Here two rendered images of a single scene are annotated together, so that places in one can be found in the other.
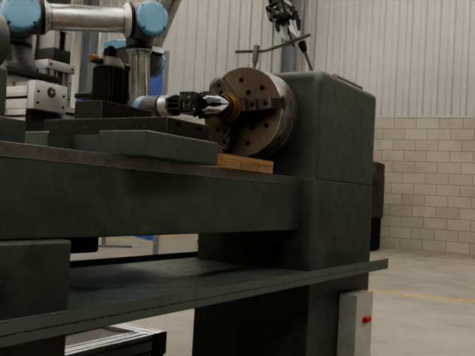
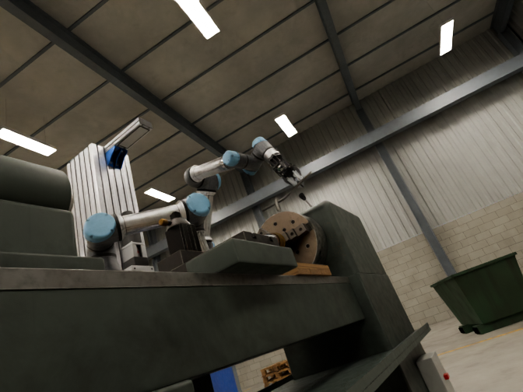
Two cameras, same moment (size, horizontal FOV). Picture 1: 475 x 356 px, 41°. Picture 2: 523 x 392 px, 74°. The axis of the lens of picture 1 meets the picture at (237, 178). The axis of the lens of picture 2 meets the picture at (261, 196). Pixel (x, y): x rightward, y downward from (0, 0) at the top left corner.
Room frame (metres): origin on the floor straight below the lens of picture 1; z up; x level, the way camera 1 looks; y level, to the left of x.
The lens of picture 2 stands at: (0.71, 0.20, 0.67)
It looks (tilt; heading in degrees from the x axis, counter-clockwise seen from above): 24 degrees up; 353
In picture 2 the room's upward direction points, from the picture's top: 20 degrees counter-clockwise
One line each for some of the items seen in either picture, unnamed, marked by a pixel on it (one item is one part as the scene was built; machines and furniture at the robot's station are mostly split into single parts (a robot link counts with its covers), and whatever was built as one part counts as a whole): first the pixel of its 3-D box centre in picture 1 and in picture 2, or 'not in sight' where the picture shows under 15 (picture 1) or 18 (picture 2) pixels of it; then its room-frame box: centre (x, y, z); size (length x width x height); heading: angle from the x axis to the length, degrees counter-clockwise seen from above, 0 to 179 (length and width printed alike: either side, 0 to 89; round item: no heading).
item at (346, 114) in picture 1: (293, 132); (320, 257); (2.62, -0.22, 1.06); 0.59 x 0.48 x 0.39; 148
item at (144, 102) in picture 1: (150, 107); not in sight; (2.22, 0.31, 1.08); 0.11 x 0.08 x 0.09; 57
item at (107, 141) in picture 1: (104, 148); (194, 291); (1.71, 0.36, 0.90); 0.53 x 0.30 x 0.06; 58
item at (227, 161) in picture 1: (200, 163); (273, 288); (2.02, 0.12, 0.89); 0.36 x 0.30 x 0.04; 58
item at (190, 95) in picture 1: (186, 104); not in sight; (2.13, 0.18, 1.08); 0.12 x 0.09 x 0.08; 57
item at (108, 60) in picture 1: (110, 63); (177, 225); (1.77, 0.37, 1.14); 0.08 x 0.08 x 0.03
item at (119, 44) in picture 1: (118, 56); not in sight; (2.58, 0.51, 1.33); 0.13 x 0.12 x 0.14; 135
